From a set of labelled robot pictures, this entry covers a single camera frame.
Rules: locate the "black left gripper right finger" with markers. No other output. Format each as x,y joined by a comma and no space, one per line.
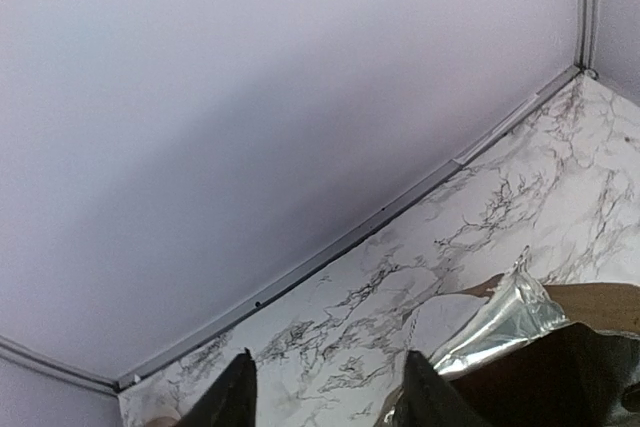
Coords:
429,400

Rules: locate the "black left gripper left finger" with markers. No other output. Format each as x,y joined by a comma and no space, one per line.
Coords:
231,400

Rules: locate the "brown white dog food bag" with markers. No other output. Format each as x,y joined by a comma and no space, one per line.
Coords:
523,353

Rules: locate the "right aluminium frame post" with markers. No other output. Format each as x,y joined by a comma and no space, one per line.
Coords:
584,58

